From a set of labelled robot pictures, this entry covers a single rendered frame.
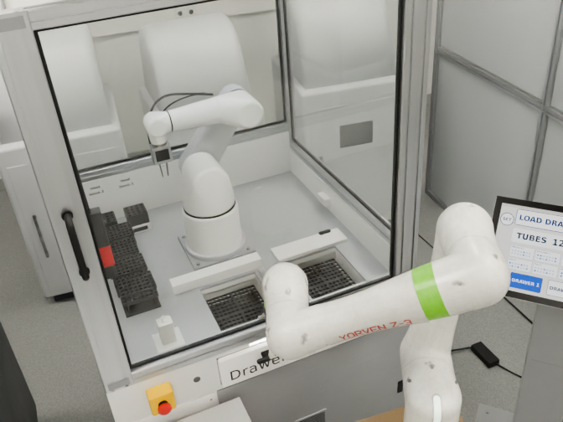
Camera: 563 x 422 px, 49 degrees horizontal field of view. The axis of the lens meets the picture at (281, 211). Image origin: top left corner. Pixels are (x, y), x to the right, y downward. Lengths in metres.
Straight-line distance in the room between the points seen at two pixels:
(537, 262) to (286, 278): 0.92
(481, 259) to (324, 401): 1.12
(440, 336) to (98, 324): 0.87
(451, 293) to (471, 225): 0.17
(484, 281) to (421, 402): 0.39
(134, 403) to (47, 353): 1.64
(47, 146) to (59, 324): 2.32
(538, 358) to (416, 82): 1.12
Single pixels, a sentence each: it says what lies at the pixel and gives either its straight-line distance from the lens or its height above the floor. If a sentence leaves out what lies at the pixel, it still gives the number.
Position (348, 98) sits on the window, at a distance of 1.64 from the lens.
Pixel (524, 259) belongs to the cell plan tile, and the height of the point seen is 1.06.
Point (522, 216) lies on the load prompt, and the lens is 2.08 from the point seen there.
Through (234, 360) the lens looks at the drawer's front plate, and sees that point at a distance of 1.90.
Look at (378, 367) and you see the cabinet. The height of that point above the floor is 0.62.
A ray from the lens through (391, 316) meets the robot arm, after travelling 1.30.
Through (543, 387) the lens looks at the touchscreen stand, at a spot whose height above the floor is 0.50.
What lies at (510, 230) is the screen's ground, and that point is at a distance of 2.08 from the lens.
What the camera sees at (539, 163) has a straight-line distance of 3.31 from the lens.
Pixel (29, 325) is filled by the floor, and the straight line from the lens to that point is 3.73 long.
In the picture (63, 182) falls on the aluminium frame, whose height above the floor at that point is 1.62.
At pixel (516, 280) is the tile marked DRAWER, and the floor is 1.00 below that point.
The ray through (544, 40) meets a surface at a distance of 3.16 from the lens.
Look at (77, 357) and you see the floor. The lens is 3.42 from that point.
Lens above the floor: 2.27
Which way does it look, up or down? 33 degrees down
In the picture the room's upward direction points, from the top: 5 degrees counter-clockwise
